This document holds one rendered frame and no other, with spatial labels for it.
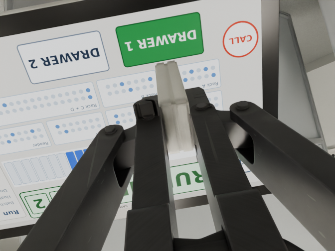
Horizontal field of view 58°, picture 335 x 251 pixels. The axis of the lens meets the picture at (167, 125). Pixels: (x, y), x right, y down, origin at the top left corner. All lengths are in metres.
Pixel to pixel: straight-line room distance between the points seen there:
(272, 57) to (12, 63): 0.30
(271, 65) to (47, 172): 0.32
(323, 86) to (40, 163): 3.72
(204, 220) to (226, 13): 1.19
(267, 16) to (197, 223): 1.16
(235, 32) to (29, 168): 0.31
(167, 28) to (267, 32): 0.11
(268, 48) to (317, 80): 3.64
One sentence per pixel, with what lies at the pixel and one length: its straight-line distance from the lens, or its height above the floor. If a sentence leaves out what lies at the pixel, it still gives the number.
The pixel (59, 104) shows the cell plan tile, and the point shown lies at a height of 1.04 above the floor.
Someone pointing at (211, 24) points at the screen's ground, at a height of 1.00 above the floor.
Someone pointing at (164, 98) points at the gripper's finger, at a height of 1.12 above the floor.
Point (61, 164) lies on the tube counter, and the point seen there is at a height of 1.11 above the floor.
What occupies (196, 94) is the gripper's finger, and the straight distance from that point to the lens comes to 0.17.
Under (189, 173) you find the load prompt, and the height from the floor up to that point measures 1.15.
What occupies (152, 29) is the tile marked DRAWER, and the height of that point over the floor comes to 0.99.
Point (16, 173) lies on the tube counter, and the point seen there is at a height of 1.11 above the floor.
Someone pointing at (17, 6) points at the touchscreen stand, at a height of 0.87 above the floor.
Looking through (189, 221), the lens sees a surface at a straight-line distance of 1.39.
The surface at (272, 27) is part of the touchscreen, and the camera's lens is 0.37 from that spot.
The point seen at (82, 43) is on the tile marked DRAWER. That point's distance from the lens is 0.36.
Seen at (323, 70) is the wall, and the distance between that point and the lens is 3.99.
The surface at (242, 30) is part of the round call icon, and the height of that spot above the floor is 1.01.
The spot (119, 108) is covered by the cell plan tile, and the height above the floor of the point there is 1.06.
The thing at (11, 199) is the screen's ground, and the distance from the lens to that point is 0.49.
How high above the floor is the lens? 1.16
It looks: 11 degrees down
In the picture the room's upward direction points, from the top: 170 degrees clockwise
